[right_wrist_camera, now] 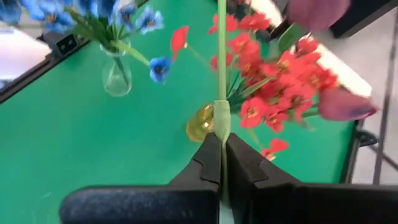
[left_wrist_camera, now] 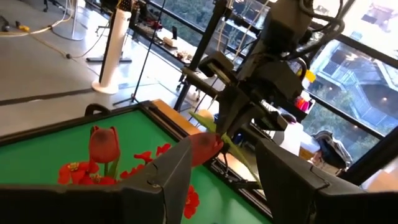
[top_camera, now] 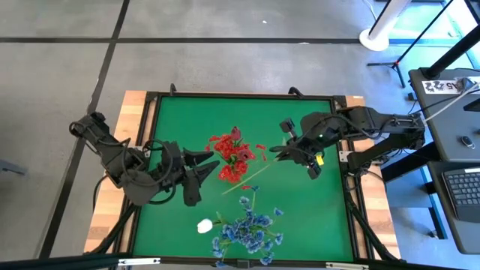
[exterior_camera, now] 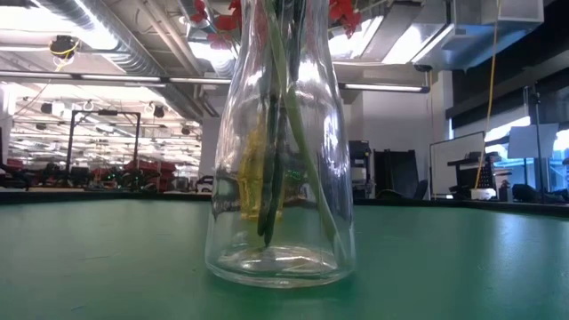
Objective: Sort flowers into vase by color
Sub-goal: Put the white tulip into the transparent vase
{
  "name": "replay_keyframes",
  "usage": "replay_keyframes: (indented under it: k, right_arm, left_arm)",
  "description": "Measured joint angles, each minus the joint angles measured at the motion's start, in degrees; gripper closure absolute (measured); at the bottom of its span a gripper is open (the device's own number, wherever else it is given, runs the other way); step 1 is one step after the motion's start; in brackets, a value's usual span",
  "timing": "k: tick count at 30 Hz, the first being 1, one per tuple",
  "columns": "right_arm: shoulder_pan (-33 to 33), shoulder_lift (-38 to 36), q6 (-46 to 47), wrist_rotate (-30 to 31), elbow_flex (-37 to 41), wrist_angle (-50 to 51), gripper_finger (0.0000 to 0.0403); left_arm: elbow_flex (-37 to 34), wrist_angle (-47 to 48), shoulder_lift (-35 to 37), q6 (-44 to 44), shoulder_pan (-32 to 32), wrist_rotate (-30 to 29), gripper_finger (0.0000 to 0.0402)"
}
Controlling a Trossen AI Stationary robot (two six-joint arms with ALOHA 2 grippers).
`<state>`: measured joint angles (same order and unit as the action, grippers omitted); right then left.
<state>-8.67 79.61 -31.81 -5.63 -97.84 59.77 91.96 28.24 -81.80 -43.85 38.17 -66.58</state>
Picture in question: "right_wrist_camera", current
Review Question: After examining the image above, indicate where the grey metal stand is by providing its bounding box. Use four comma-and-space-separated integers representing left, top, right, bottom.
369, 0, 398, 187

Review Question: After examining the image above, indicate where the red artificial flower bunch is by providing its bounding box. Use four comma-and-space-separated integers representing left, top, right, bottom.
170, 12, 340, 162

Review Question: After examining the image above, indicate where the clear glass vase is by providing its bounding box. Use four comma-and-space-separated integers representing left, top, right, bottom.
99, 40, 133, 97

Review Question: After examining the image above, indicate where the green table mat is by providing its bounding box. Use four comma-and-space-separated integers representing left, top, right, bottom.
0, 0, 357, 224

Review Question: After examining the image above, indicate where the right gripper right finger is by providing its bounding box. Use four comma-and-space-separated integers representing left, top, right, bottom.
226, 133, 398, 224

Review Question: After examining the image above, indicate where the yellow glass vase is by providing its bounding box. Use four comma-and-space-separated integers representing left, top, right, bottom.
185, 103, 216, 143

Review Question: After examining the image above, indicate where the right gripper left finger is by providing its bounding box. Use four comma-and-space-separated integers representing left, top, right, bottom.
58, 132, 223, 224

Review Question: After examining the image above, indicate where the black frame clamp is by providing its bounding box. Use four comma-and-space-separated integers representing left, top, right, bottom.
355, 129, 379, 149

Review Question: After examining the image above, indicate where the blue artificial flower bunch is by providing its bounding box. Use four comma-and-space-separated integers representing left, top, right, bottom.
67, 0, 174, 85
0, 0, 109, 35

